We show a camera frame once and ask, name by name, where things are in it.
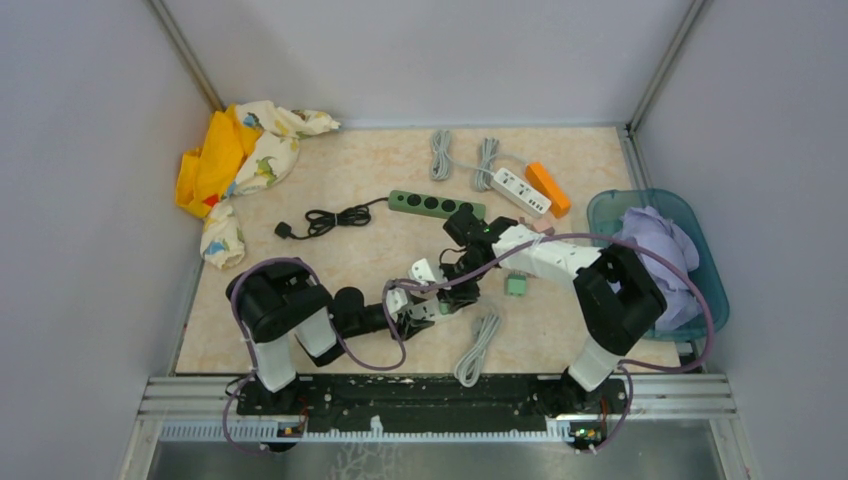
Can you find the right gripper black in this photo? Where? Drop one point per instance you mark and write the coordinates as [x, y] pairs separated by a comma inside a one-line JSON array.
[[457, 296]]

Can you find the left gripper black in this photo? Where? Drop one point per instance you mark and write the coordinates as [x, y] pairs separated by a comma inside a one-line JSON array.
[[410, 328]]

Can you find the white usb power strip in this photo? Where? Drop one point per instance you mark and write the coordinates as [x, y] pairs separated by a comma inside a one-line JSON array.
[[520, 193]]

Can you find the orange power strip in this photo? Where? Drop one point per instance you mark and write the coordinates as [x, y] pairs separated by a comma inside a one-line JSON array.
[[541, 180]]

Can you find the small white green-plug strip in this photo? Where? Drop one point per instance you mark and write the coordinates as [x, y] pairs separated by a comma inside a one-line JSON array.
[[423, 312]]

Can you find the green long power strip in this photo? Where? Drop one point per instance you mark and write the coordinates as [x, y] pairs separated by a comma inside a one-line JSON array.
[[431, 206]]

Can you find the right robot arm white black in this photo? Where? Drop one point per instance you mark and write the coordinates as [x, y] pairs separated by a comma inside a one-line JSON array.
[[618, 298]]

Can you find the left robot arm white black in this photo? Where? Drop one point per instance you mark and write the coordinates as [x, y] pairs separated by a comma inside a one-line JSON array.
[[281, 299]]

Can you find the black plug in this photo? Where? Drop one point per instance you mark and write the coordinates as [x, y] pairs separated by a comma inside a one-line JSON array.
[[283, 230]]

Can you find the teal plastic bin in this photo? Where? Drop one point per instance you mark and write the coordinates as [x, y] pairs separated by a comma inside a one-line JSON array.
[[664, 223]]

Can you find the yellow dinosaur cloth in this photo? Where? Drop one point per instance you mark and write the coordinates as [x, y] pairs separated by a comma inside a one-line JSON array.
[[248, 148]]

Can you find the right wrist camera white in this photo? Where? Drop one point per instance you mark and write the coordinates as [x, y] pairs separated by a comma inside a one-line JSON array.
[[426, 272]]

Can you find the grey coiled cable small strip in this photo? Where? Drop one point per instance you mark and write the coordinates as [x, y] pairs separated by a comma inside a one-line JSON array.
[[469, 367]]

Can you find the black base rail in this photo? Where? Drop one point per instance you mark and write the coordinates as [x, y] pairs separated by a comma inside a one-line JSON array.
[[497, 403]]

